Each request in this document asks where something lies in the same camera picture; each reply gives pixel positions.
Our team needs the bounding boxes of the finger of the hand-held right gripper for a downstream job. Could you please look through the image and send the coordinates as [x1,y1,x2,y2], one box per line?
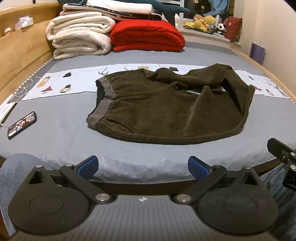
[267,138,296,164]

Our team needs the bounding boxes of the white charging cable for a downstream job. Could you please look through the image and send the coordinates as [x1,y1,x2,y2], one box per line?
[9,79,33,102]

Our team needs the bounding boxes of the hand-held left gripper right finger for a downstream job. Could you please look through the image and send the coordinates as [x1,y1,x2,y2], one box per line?
[174,156,266,205]

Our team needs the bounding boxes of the tissue pack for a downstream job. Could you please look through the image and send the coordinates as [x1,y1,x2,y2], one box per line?
[14,16,34,31]

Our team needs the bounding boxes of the purple board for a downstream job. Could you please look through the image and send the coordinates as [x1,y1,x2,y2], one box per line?
[250,43,265,65]

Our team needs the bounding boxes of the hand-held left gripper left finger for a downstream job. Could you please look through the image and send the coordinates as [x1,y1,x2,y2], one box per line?
[24,155,114,205]

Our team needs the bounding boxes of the white charger block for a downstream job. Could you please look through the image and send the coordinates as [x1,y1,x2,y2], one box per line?
[0,101,17,126]

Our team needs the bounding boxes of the orange and yellow plush doll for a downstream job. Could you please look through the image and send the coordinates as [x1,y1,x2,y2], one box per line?
[193,14,208,32]

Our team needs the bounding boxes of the dark teal shark plush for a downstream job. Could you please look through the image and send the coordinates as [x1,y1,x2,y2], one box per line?
[58,0,191,26]

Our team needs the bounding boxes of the dark red cushion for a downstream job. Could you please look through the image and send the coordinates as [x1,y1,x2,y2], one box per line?
[224,16,243,43]

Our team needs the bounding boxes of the white folded blanket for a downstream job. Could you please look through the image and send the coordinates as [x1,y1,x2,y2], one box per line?
[46,15,116,42]

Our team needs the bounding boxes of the yellow bear plush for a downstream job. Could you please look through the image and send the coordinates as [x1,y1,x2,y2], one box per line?
[203,15,217,30]

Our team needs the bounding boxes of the black smartphone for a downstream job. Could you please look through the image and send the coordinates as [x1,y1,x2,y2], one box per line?
[7,111,37,140]

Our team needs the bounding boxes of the wooden headboard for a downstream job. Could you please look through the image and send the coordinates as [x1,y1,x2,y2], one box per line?
[0,3,67,102]

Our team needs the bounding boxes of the white pillow with navy quilt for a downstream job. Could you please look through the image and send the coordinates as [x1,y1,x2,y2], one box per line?
[60,7,162,22]

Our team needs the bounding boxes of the cream fleece folded blanket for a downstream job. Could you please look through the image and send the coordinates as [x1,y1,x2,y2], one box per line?
[53,29,113,61]

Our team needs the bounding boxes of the dark olive corduroy pants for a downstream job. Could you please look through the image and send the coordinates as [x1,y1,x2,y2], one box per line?
[86,63,255,146]

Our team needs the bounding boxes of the red folded quilt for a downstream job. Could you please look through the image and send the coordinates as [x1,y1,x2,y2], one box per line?
[110,20,186,52]

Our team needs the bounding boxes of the blue curtain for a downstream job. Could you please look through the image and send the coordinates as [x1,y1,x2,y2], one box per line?
[206,0,235,16]

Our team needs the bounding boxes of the white printed cloth strip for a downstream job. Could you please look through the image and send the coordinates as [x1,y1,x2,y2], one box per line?
[22,62,290,101]

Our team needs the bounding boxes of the person's right leg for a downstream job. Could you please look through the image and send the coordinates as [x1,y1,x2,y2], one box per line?
[261,163,296,241]

